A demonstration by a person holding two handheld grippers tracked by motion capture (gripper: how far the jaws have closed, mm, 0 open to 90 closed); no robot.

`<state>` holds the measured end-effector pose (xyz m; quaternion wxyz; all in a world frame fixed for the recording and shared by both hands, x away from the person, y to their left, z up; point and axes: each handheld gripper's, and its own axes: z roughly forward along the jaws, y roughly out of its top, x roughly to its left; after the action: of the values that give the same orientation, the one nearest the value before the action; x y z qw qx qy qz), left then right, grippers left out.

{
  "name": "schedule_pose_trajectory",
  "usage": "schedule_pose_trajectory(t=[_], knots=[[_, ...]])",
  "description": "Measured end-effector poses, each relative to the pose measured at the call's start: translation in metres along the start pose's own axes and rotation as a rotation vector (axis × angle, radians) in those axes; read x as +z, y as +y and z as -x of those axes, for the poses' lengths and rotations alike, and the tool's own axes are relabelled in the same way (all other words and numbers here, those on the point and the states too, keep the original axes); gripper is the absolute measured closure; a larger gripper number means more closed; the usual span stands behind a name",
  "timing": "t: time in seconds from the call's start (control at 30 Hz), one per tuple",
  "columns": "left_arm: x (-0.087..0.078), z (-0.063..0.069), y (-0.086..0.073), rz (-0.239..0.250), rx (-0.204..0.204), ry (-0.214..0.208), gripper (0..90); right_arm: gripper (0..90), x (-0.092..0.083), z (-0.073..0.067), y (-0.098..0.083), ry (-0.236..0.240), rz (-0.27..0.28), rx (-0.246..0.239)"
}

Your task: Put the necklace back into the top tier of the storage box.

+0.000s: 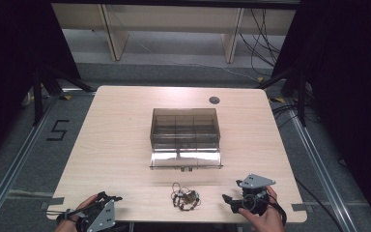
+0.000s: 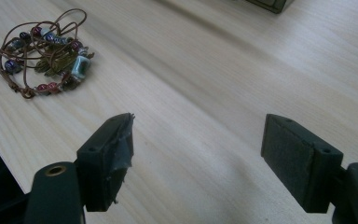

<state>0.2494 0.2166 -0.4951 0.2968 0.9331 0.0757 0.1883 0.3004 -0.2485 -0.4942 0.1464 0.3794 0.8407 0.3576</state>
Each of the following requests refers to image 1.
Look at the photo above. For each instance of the black metal stand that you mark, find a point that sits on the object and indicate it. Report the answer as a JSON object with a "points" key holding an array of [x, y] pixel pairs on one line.
{"points": [[298, 90], [42, 90]]}

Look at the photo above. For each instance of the dark curtain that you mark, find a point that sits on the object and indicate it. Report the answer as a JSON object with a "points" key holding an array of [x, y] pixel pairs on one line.
{"points": [[9, 64], [351, 96]]}

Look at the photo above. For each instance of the yellow black hazard tape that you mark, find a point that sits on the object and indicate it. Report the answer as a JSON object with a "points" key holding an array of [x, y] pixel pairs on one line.
{"points": [[65, 97], [277, 100]]}

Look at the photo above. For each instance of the beige wooden desk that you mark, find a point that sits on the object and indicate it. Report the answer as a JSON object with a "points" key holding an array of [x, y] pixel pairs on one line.
{"points": [[174, 22]]}

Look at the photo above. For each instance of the person's right hand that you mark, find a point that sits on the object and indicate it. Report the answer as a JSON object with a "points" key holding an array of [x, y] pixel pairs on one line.
{"points": [[265, 220]]}

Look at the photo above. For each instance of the aluminium floor rail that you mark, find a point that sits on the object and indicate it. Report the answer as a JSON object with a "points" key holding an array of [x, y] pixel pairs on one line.
{"points": [[13, 167], [319, 164]]}

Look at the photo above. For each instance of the person's left hand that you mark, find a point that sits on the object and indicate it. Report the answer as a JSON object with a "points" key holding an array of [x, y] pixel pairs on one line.
{"points": [[77, 209]]}

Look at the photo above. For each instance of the black tape floor numeral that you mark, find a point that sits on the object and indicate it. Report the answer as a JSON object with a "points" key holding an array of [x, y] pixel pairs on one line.
{"points": [[58, 130]]}

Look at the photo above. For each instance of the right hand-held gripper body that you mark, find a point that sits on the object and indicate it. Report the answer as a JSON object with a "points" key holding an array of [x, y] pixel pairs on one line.
{"points": [[254, 193]]}

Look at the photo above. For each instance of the smoky clear plastic organizer box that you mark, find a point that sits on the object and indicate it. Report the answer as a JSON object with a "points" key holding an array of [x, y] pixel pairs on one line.
{"points": [[185, 129]]}

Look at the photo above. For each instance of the grey tape strip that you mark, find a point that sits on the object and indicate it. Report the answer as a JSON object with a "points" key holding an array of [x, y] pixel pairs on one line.
{"points": [[55, 201], [299, 207]]}

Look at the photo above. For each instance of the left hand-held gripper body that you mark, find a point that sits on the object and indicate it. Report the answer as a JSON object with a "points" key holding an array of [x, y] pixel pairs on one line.
{"points": [[102, 216]]}

